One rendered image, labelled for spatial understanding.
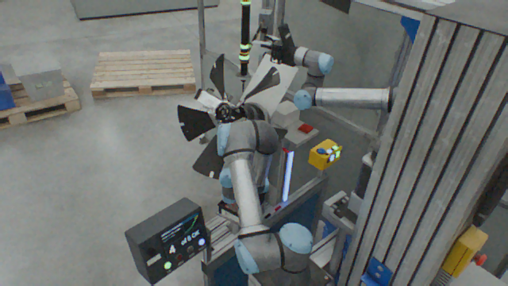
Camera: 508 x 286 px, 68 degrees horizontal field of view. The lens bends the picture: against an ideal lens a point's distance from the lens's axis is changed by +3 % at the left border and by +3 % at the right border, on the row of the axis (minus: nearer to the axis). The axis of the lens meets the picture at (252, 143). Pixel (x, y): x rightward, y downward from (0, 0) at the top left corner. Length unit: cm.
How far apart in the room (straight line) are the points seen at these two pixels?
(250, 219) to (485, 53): 82
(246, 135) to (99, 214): 209
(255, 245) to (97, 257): 185
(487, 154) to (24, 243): 295
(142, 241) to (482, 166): 100
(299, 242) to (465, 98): 68
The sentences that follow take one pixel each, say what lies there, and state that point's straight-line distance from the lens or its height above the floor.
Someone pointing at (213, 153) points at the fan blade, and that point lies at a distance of 199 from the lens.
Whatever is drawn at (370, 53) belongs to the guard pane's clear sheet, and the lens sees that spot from 222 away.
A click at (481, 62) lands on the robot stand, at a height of 197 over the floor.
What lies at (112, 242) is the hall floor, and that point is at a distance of 301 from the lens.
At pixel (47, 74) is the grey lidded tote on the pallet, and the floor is 44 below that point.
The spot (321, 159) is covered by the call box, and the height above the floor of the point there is 105.
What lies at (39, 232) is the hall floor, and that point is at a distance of 328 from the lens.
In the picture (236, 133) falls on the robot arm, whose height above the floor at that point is 150.
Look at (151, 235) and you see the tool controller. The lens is 133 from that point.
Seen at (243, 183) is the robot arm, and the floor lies 138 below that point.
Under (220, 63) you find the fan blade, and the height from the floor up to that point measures 138.
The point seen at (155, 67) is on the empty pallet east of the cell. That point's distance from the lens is 501.
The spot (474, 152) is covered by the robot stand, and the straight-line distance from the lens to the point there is 96.
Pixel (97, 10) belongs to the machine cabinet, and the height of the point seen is 15.
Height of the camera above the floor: 227
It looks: 37 degrees down
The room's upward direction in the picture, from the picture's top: 3 degrees clockwise
